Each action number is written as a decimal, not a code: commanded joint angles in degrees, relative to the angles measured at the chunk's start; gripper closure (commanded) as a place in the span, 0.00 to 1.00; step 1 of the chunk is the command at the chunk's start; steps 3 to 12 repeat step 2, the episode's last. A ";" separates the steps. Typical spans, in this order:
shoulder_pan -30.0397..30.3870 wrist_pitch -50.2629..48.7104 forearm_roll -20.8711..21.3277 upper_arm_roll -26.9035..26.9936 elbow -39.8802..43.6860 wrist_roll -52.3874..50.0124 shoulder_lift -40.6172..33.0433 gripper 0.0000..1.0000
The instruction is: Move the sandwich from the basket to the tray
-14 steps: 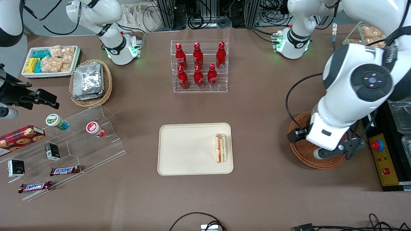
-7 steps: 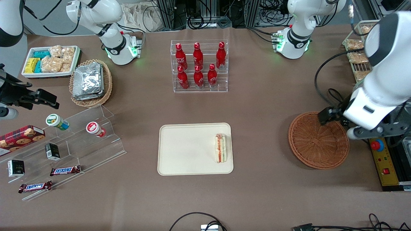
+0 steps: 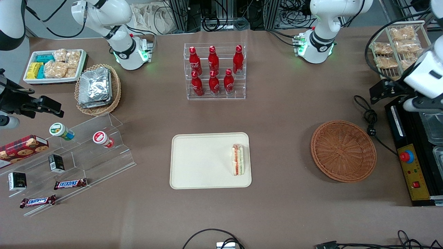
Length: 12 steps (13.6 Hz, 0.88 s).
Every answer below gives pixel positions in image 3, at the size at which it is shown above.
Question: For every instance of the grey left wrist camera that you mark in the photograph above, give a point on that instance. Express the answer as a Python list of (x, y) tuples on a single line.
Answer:
[(418, 104)]

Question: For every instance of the light wicker basket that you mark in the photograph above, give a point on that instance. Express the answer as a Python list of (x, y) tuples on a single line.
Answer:
[(117, 90)]

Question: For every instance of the teal snack packet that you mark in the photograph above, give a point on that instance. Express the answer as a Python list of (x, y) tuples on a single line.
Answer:
[(41, 72), (44, 58)]

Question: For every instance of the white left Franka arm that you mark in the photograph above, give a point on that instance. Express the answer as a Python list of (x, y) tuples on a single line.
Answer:
[(322, 20)]

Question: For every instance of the red plaid cookie box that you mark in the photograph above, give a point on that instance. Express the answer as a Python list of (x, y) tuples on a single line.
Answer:
[(24, 148)]

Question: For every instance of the red emergency stop button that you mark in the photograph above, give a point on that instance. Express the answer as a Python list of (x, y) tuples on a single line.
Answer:
[(407, 156)]

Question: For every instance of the yellow snack packet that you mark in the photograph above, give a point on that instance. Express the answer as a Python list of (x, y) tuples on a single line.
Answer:
[(34, 70)]

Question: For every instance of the triangle sandwich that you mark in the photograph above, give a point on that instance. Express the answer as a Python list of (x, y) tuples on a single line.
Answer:
[(238, 160)]

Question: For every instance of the small black and white carton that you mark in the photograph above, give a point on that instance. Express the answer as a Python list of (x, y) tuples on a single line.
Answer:
[(17, 181)]

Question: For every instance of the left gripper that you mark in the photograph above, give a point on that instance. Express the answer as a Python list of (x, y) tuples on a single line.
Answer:
[(395, 88)]

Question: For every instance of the green lid yogurt cup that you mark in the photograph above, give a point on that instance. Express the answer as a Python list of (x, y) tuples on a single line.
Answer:
[(57, 129)]

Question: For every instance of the clear acrylic bottle rack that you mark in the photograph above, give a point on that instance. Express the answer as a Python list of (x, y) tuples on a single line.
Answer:
[(226, 48)]

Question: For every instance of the small grey device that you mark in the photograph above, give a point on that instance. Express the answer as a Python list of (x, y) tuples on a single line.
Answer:
[(225, 246)]

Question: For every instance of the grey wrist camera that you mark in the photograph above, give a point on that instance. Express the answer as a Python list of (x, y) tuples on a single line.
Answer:
[(8, 122), (418, 104)]

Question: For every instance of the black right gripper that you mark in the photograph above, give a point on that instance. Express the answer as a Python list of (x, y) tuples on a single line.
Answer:
[(14, 100)]

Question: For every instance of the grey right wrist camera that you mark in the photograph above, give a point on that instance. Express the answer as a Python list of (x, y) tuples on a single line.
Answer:
[(8, 122)]

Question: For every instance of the cream cloth bag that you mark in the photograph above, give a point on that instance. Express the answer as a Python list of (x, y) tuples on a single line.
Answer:
[(148, 19)]

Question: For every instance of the brown wicker basket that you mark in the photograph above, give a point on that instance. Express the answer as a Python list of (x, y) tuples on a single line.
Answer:
[(342, 152)]

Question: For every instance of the clear acrylic stepped shelf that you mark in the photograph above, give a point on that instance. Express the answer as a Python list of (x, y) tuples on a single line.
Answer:
[(114, 157)]

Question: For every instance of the clear plastic container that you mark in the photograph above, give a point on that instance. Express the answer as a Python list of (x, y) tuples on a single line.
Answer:
[(432, 126), (438, 159)]

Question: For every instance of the red cola bottle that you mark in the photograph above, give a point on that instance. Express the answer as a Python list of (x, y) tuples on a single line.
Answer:
[(195, 62), (238, 60), (213, 60), (197, 85), (228, 83), (214, 84)]

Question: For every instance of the clear bag of rice crackers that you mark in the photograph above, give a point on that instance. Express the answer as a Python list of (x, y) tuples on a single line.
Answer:
[(59, 55), (55, 70), (73, 58), (71, 72)]

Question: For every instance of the red lid yogurt cup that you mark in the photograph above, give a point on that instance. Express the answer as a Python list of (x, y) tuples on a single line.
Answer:
[(99, 137)]

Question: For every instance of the bagged cracker snack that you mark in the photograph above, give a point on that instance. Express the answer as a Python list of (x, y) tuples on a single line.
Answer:
[(382, 48), (387, 62), (403, 33), (407, 47), (408, 63)]

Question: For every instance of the white rectangular snack tray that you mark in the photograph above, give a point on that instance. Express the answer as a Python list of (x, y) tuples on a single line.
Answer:
[(52, 81)]

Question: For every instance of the aluminium frame post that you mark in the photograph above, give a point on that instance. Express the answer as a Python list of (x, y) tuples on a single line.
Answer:
[(180, 15), (271, 14)]

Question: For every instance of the black machine with yellow panel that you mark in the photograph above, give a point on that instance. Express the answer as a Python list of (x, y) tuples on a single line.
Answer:
[(418, 173)]

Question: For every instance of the beige plastic tray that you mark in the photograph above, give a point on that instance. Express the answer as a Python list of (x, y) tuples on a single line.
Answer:
[(204, 159)]

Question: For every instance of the Snickers chocolate bar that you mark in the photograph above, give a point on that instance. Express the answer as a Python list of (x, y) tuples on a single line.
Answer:
[(37, 201), (70, 184)]

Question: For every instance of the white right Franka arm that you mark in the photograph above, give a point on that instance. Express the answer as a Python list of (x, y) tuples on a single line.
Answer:
[(117, 14)]

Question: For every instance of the silver foil container stack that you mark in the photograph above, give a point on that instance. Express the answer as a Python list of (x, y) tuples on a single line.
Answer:
[(95, 88)]

